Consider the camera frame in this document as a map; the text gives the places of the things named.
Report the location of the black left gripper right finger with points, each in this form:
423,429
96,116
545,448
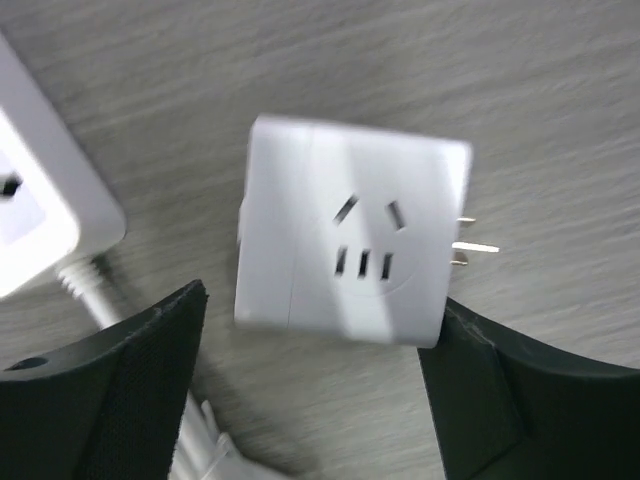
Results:
507,406

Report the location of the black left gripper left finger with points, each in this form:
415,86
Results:
108,406

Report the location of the white cube socket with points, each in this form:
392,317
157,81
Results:
350,231

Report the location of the white power strip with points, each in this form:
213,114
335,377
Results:
55,207

